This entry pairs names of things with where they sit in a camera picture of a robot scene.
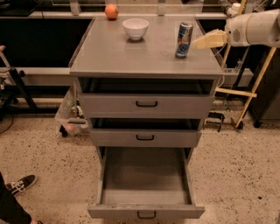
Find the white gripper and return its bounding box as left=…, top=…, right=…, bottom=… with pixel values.
left=191, top=15, right=250, bottom=49

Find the redbull can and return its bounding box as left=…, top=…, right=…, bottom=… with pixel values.
left=175, top=22, right=193, bottom=59

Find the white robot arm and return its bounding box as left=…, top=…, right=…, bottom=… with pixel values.
left=191, top=9, right=280, bottom=49

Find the grey drawer cabinet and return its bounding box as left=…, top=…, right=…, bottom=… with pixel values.
left=67, top=15, right=225, bottom=165

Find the grey top drawer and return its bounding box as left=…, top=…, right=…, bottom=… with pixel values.
left=78, top=78, right=214, bottom=119

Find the grey drawer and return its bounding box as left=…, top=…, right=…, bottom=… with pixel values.
left=87, top=147, right=205, bottom=220
left=90, top=118, right=201, bottom=148
left=78, top=78, right=214, bottom=119

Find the grey middle drawer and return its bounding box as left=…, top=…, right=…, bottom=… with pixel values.
left=90, top=118, right=201, bottom=148

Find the grey bottom drawer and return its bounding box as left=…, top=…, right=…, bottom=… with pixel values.
left=87, top=147, right=205, bottom=220

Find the white bottle on shelf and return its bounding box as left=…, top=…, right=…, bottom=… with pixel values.
left=227, top=3, right=241, bottom=18

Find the white ceramic bowl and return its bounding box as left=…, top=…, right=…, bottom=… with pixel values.
left=122, top=18, right=150, bottom=40

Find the orange fruit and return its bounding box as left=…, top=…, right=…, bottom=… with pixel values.
left=105, top=4, right=119, bottom=20

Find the black tripod stand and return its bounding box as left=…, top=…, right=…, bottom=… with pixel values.
left=0, top=49, right=39, bottom=113

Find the black white sneaker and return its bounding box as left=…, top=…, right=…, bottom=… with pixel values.
left=5, top=175, right=38, bottom=196

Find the black trouser leg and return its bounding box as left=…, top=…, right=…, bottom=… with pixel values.
left=0, top=173, right=32, bottom=224

